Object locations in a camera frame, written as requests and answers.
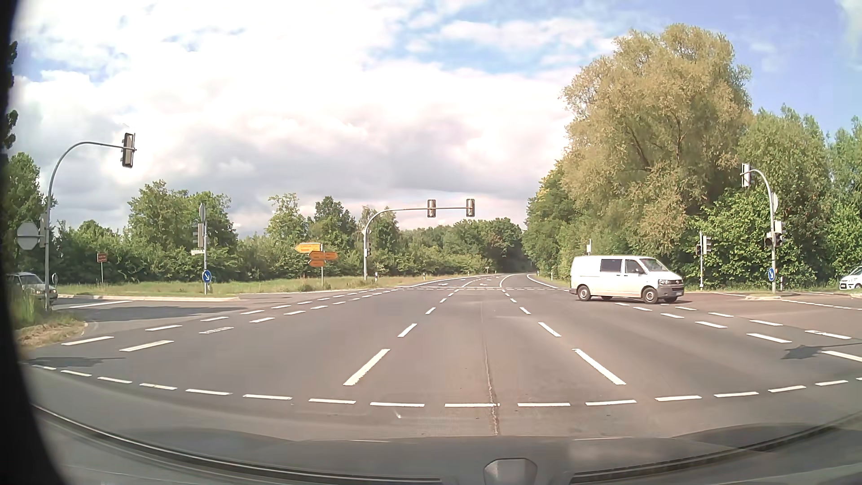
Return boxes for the yellow and orange direction signs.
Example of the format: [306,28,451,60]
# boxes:
[294,242,339,288]

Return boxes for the traffic light on post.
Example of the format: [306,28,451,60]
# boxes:
[695,232,713,291]

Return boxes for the wood of green trees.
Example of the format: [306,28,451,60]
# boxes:
[522,104,862,291]
[3,151,533,285]

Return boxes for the kerbed traffic island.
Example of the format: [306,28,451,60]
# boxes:
[59,292,240,303]

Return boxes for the large pale green tree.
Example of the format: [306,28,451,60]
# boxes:
[559,24,753,270]

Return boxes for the grass verge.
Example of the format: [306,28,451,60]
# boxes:
[57,273,472,298]
[527,273,843,295]
[10,290,87,348]

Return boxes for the grey asphalt road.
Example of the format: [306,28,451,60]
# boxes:
[23,272,862,445]

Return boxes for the white van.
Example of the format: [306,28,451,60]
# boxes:
[570,255,686,304]

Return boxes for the traffic light with blue sign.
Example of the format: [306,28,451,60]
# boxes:
[190,203,214,295]

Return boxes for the car's own bonnet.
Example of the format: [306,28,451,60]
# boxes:
[30,403,862,485]

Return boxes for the road markings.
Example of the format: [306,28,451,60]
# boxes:
[30,273,862,409]

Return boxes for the grey car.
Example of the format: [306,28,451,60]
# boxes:
[7,272,59,303]

